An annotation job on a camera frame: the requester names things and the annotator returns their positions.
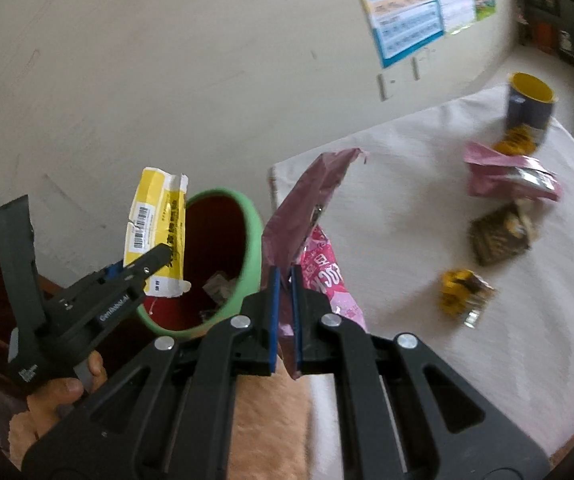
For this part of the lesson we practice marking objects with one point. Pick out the white table cloth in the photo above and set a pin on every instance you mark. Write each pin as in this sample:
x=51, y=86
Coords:
x=400, y=219

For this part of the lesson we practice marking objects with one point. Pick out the dark shelf with items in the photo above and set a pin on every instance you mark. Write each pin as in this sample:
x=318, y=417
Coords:
x=551, y=26

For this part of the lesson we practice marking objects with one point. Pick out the green red trash bin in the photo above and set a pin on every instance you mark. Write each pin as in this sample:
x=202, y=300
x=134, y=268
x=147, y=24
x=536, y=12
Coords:
x=222, y=262

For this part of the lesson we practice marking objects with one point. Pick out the yellow white paper packet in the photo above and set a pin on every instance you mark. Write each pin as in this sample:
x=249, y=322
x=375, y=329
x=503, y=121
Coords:
x=157, y=216

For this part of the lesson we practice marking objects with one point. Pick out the yellow candy wrapper by mug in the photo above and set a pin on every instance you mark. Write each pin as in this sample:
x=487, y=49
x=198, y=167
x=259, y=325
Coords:
x=517, y=141

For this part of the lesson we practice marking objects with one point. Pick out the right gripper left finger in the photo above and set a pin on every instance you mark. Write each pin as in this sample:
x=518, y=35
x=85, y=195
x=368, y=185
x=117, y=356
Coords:
x=168, y=414

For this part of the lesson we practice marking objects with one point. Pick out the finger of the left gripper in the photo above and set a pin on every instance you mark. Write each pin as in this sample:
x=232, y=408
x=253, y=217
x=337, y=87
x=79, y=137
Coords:
x=147, y=262

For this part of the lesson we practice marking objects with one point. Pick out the dark blue yellow mug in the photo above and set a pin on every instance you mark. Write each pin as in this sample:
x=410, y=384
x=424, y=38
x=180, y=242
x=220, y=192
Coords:
x=530, y=105

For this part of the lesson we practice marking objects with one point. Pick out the white wall socket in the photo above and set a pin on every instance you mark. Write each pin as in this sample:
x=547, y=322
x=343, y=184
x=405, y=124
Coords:
x=401, y=75

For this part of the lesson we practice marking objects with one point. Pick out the person's left hand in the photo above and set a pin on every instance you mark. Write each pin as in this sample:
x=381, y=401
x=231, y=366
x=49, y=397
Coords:
x=44, y=402

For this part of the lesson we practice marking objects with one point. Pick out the pink snack packet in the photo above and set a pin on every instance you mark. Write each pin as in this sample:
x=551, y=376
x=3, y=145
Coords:
x=512, y=177

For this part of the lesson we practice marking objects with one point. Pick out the yellow foil candy wrapper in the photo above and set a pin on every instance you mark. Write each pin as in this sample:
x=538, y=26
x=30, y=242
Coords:
x=464, y=296

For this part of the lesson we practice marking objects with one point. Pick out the dark brown small box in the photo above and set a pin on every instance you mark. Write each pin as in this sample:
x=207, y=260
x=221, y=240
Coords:
x=502, y=234

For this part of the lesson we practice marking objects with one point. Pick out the pink snack bag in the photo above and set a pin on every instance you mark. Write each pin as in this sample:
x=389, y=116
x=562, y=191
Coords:
x=288, y=230

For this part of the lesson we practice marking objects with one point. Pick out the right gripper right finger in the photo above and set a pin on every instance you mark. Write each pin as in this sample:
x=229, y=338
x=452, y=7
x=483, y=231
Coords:
x=403, y=412

